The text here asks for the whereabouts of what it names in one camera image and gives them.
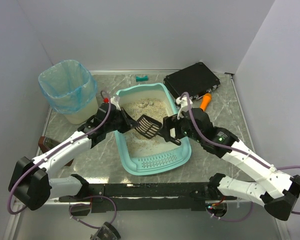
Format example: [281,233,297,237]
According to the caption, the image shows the black litter scoop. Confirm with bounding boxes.
[135,114,163,139]

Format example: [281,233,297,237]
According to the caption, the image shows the litter waste clumps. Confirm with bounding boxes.
[137,98,154,109]

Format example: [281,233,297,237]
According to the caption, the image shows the white trash bin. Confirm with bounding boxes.
[38,59,99,125]

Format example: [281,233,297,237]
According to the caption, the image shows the teal litter box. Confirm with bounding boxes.
[115,83,192,176]

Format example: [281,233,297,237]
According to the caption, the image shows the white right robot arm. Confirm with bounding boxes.
[159,108,300,221]

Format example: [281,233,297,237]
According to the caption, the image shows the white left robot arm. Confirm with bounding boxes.
[8,103,139,211]

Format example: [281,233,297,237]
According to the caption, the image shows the beige cat litter pellets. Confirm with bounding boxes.
[122,97,176,155]

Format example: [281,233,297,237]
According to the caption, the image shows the brown metronome box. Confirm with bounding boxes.
[37,136,75,167]

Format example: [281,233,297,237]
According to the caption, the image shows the small teal block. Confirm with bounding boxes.
[135,75,149,82]

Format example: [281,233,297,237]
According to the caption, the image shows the black hard case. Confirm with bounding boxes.
[163,62,221,100]

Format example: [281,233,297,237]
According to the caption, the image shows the blue plastic bin liner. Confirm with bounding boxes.
[38,59,95,115]

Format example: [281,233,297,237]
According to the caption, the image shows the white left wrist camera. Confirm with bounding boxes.
[110,95,121,111]

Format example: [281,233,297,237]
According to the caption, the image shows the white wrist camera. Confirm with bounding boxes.
[175,95,193,113]
[110,95,121,111]

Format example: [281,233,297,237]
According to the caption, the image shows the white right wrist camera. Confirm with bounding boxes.
[175,95,193,113]

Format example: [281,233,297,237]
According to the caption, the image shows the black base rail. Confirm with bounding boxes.
[58,181,238,213]

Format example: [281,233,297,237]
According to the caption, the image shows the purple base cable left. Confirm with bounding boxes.
[68,195,117,229]

